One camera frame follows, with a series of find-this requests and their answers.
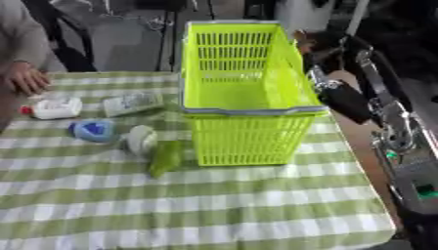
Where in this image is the white bottle with red cap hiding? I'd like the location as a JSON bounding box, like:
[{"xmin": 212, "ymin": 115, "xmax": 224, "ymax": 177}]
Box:
[{"xmin": 19, "ymin": 96, "xmax": 86, "ymax": 121}]

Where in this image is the person's hand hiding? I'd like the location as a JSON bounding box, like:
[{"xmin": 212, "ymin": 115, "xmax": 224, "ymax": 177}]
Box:
[{"xmin": 3, "ymin": 61, "xmax": 54, "ymax": 97}]

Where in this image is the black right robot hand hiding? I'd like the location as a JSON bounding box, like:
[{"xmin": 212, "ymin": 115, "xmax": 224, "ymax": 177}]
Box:
[{"xmin": 313, "ymin": 78, "xmax": 375, "ymax": 126}]

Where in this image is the black tripod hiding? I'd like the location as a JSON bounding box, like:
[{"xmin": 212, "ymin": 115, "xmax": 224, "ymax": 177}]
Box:
[{"xmin": 133, "ymin": 0, "xmax": 218, "ymax": 72}]

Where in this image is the person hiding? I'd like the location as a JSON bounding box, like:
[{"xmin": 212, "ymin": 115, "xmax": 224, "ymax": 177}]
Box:
[{"xmin": 0, "ymin": 0, "xmax": 55, "ymax": 131}]

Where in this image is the blue and white round container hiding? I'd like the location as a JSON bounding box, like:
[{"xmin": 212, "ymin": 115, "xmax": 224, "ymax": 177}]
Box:
[{"xmin": 66, "ymin": 119, "xmax": 120, "ymax": 144}]

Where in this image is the white rectangular printed package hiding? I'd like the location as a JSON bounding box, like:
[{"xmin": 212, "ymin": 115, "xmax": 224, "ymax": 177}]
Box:
[{"xmin": 101, "ymin": 92, "xmax": 166, "ymax": 118}]

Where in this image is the lime green plastic basket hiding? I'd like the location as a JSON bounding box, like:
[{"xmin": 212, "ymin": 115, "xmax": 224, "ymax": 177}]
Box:
[{"xmin": 178, "ymin": 20, "xmax": 332, "ymax": 167}]

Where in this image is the green pouch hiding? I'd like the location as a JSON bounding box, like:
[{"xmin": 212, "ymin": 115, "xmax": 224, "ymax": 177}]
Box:
[{"xmin": 147, "ymin": 140, "xmax": 185, "ymax": 180}]

